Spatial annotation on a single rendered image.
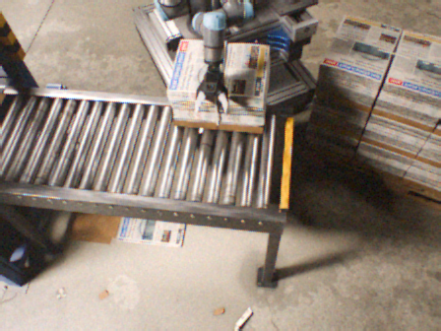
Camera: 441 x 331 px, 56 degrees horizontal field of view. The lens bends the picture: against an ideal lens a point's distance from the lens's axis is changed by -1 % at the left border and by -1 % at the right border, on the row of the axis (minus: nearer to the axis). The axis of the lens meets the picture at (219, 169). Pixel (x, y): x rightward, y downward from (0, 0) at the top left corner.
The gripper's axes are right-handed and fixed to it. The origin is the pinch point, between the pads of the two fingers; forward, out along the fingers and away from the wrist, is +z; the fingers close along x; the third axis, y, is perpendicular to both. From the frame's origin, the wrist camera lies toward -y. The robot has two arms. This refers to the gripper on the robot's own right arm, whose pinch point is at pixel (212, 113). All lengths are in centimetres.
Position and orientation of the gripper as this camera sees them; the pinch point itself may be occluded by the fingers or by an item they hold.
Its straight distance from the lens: 158.3
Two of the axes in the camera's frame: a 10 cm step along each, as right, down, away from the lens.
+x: -9.9, -0.9, 1.1
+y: 1.4, -4.9, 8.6
